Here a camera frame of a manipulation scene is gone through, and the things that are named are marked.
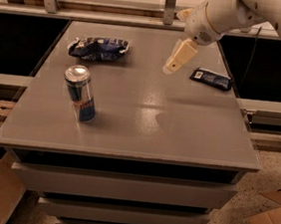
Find grey middle drawer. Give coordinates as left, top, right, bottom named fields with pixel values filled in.
left=38, top=198, right=209, bottom=224

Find blue silver redbull can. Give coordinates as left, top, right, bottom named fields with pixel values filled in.
left=64, top=65, right=96, bottom=122

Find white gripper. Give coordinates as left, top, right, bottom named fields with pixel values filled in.
left=163, top=1, right=222, bottom=75

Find black cable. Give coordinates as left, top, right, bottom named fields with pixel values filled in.
left=237, top=24, right=264, bottom=94

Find dark blue snack packet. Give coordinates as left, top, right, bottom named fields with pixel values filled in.
left=190, top=68, right=232, bottom=91

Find grey top drawer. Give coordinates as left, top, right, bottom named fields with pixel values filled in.
left=11, top=163, right=237, bottom=209

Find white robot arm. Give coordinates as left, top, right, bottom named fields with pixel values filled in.
left=163, top=0, right=281, bottom=74

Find metal rail frame behind table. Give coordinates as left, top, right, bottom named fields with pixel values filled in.
left=0, top=0, right=281, bottom=43

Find crumpled blue chip bag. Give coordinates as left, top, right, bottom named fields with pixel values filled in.
left=67, top=37, right=130, bottom=62

